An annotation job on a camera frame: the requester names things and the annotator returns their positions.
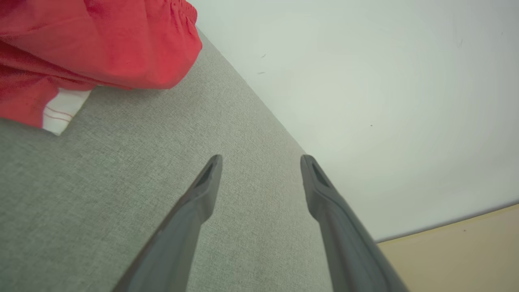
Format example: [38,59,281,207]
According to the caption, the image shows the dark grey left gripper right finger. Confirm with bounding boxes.
[300,155,410,292]

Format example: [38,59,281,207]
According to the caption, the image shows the red shorts with white stripes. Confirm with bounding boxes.
[0,0,203,90]

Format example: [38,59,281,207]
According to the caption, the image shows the red jersey with white sleeves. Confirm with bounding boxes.
[0,41,92,136]

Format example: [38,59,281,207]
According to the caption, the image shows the grey fabric sofa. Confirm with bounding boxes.
[0,28,335,292]

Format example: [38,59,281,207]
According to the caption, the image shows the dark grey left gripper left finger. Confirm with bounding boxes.
[112,155,223,292]

